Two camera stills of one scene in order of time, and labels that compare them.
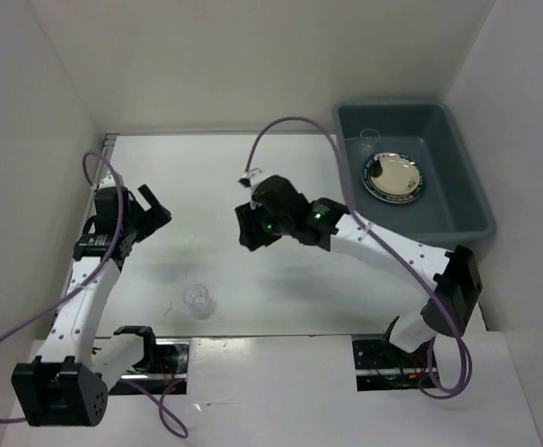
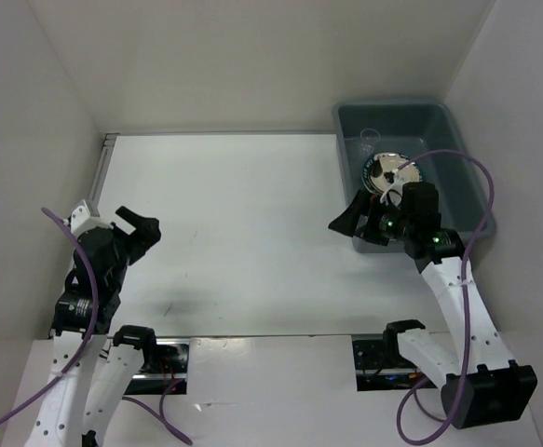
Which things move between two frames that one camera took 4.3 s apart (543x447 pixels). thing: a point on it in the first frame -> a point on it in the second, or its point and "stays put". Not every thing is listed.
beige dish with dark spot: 392,174 stays put
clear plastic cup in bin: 369,137 stays put
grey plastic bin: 454,208 stays put
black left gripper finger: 155,203 -> 147,229
